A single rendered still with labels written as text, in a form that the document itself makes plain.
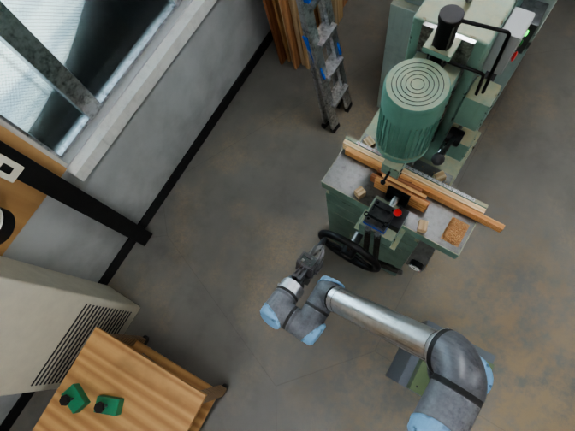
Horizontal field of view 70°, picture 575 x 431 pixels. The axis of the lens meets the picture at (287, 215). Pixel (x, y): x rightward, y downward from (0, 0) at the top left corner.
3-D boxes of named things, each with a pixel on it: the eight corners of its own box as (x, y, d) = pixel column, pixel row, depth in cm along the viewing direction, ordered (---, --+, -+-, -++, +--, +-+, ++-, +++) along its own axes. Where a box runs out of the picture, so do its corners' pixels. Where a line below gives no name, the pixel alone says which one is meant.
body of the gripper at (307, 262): (322, 259, 151) (304, 284, 145) (318, 269, 158) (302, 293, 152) (304, 249, 154) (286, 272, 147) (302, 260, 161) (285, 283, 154)
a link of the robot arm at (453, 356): (493, 341, 89) (316, 268, 146) (467, 393, 86) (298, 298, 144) (515, 363, 94) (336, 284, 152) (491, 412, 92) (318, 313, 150)
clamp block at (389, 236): (357, 229, 164) (358, 223, 155) (374, 202, 166) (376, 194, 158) (390, 248, 160) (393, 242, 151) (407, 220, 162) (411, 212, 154)
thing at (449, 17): (417, 63, 117) (429, 18, 101) (431, 43, 118) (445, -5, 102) (444, 74, 115) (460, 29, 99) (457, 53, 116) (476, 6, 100)
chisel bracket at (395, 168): (380, 173, 158) (382, 163, 150) (397, 144, 160) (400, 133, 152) (397, 181, 156) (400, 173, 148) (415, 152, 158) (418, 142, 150)
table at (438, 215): (309, 204, 173) (307, 199, 167) (346, 148, 179) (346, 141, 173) (443, 280, 156) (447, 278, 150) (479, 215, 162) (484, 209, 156)
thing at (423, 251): (405, 263, 190) (407, 260, 182) (417, 241, 192) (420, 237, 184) (421, 273, 187) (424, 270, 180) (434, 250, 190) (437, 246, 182)
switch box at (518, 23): (481, 68, 128) (499, 31, 113) (494, 44, 130) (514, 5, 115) (500, 76, 127) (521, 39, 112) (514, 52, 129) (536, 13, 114)
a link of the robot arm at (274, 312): (279, 334, 144) (256, 319, 147) (299, 307, 151) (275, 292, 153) (281, 325, 137) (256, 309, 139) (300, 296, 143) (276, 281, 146)
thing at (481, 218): (345, 154, 171) (345, 150, 167) (347, 150, 172) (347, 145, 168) (499, 233, 153) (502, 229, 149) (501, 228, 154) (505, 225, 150)
